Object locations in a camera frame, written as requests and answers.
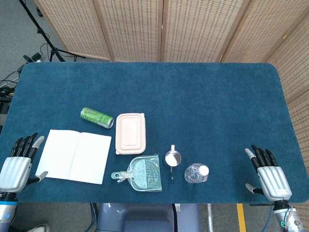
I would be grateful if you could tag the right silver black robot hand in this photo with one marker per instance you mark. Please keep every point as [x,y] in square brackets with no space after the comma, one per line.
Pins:
[274,178]

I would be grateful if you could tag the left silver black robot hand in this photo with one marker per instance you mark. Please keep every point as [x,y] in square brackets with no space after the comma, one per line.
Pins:
[14,169]

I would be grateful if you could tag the yellow cover notebook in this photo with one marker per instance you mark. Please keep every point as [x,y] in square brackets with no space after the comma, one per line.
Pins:
[72,157]

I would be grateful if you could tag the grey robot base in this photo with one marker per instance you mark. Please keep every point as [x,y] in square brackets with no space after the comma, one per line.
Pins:
[144,217]

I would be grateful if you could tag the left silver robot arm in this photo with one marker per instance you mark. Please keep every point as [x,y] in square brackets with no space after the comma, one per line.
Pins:
[6,211]

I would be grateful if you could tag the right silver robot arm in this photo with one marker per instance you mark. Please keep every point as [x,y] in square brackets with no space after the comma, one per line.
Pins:
[288,218]

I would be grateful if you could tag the white shoe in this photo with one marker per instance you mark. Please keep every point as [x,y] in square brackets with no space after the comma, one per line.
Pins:
[41,228]

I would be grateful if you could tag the metal table leg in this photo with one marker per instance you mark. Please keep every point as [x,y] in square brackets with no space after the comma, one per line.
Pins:
[210,217]

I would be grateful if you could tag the clear plastic water bottle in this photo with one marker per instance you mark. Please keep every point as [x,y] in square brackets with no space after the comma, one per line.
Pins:
[196,172]

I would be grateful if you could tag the green drink can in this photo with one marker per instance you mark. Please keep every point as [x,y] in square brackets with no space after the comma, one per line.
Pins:
[96,117]

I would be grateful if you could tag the stainless steel cup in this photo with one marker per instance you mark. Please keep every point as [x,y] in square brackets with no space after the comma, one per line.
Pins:
[172,159]

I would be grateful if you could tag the black power adapter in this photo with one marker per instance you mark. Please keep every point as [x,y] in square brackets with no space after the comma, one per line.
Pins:
[35,57]

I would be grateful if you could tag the blue table mat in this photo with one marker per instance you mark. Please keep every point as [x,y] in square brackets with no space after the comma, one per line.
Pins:
[193,96]

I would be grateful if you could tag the beige lidded lunch box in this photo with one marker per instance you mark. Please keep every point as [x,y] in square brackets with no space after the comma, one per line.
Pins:
[130,133]

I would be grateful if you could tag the black tripod stand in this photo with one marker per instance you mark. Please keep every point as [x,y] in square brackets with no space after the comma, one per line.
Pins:
[49,44]

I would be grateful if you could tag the green dustpan brush set wrapped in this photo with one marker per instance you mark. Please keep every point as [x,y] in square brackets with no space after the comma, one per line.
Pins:
[144,172]

